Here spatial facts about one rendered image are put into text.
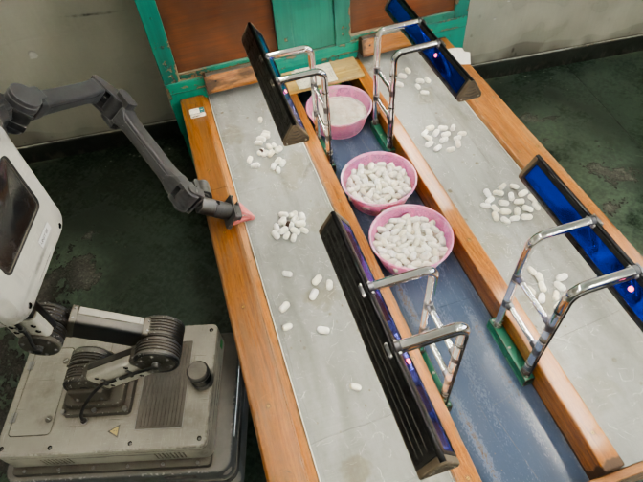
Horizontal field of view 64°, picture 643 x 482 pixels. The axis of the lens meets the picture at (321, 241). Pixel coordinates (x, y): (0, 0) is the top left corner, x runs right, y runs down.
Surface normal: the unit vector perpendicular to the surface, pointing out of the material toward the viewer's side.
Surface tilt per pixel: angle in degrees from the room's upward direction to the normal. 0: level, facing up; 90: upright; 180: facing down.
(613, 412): 0
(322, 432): 0
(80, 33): 90
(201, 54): 90
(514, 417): 0
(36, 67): 90
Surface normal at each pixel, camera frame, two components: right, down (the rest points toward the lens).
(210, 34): 0.30, 0.74
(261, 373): -0.07, -0.62
